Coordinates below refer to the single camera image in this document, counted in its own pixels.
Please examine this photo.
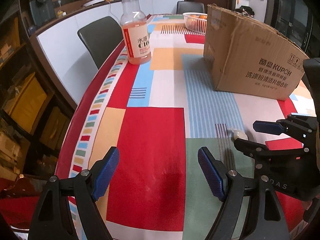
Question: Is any white fruit basket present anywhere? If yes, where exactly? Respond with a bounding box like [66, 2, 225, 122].
[183, 12, 207, 35]

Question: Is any white counter cabinet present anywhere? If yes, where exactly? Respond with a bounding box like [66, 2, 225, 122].
[30, 0, 185, 106]

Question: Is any grey chair far end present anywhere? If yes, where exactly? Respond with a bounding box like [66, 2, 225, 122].
[176, 1, 205, 14]

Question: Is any colourful patterned tablecloth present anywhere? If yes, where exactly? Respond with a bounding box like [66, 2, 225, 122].
[55, 15, 315, 239]

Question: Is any black coffee machine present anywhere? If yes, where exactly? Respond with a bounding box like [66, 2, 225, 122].
[29, 0, 56, 27]

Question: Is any black glass sliding door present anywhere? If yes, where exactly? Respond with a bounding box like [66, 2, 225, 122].
[271, 0, 313, 51]

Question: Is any pink drink bottle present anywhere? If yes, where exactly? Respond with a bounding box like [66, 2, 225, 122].
[120, 0, 151, 65]

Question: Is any brown cardboard box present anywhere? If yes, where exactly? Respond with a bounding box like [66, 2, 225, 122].
[203, 4, 308, 101]

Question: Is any small white wrapped candy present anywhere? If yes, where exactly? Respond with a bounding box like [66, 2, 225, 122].
[228, 128, 248, 140]

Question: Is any grey chair left side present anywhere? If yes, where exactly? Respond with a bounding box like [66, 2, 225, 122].
[77, 16, 123, 69]

